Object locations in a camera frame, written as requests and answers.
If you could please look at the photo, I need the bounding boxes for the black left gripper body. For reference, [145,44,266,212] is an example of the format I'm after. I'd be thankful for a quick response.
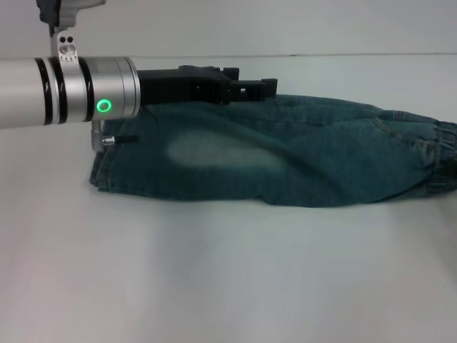
[136,64,230,109]

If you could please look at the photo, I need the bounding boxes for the blue denim shorts with print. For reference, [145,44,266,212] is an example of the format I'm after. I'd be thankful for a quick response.
[88,93,457,209]

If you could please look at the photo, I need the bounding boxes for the left arm cable with connector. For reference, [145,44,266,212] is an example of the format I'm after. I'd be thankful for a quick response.
[90,119,139,154]

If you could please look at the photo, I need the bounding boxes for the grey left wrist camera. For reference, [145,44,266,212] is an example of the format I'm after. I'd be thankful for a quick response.
[34,0,109,36]

